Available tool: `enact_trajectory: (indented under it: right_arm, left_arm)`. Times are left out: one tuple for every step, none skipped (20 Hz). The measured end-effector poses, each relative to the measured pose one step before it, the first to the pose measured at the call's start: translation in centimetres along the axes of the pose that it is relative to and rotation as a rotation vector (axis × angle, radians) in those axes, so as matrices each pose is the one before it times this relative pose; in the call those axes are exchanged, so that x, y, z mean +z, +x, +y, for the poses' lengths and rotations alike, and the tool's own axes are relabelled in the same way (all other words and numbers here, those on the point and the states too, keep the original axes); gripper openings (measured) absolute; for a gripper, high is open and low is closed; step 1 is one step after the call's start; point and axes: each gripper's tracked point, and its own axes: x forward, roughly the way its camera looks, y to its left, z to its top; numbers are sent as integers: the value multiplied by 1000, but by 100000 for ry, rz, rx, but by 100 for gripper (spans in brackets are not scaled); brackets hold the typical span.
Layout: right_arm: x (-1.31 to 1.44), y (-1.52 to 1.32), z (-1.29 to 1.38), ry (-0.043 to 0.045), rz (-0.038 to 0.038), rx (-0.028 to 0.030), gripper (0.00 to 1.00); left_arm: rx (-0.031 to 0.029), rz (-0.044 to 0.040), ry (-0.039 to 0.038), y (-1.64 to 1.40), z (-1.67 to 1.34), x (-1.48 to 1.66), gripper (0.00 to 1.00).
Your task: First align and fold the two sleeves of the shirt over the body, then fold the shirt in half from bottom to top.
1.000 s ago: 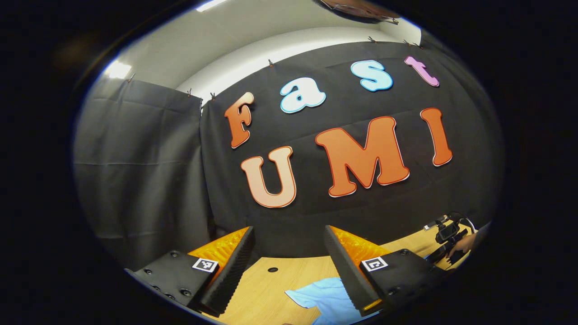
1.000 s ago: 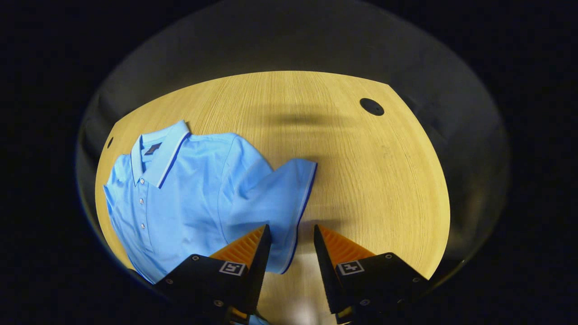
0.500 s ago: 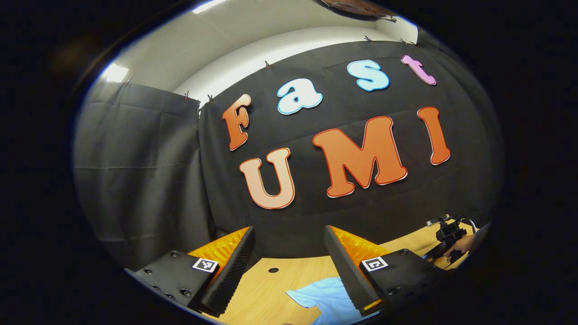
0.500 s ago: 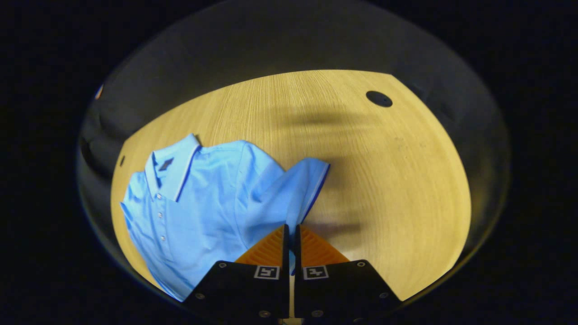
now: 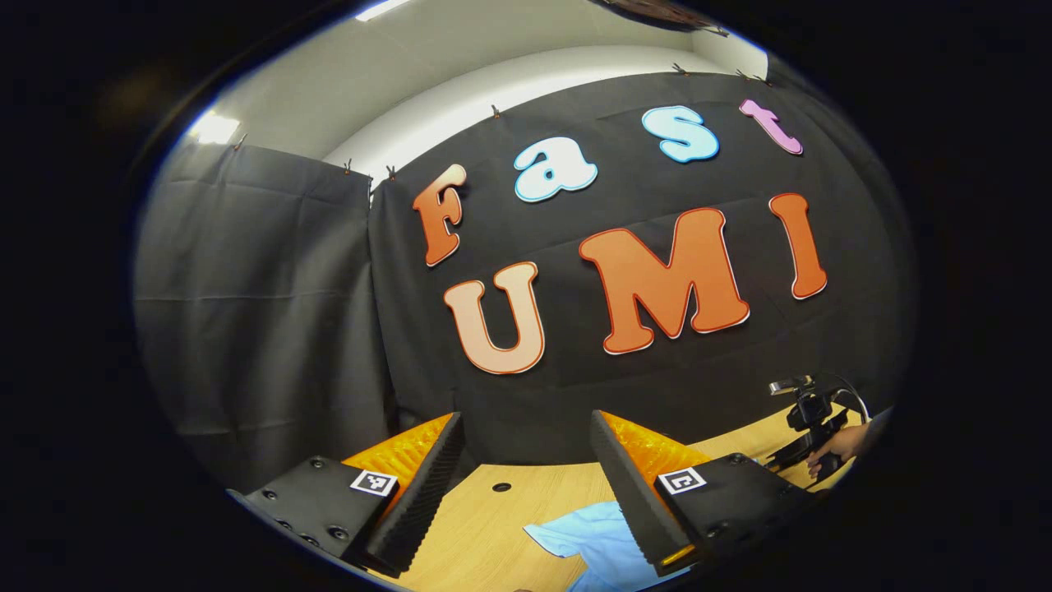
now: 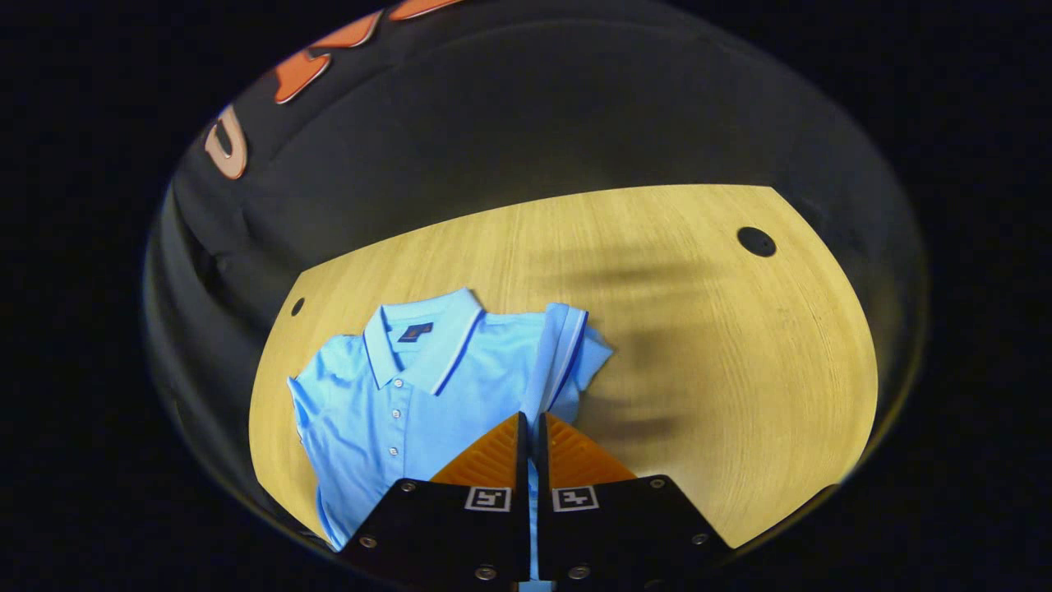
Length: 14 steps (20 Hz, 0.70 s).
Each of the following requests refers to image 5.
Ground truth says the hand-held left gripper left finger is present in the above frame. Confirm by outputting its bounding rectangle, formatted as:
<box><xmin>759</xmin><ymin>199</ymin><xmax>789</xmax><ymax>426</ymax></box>
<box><xmin>226</xmin><ymin>410</ymin><xmax>465</xmax><ymax>579</ymax></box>

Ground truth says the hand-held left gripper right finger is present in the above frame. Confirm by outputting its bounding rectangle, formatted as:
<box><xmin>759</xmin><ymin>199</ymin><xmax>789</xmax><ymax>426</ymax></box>
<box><xmin>588</xmin><ymin>409</ymin><xmax>813</xmax><ymax>578</ymax></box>

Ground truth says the light blue T-shirt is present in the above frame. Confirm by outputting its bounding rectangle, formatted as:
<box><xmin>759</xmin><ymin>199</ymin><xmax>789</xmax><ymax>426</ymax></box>
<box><xmin>524</xmin><ymin>502</ymin><xmax>660</xmax><ymax>592</ymax></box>

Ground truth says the ceiling light panel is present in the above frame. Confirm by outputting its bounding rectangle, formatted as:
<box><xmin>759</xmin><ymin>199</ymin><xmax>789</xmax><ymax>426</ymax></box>
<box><xmin>355</xmin><ymin>0</ymin><xmax>412</xmax><ymax>22</ymax></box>
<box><xmin>189</xmin><ymin>111</ymin><xmax>242</xmax><ymax>146</ymax></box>

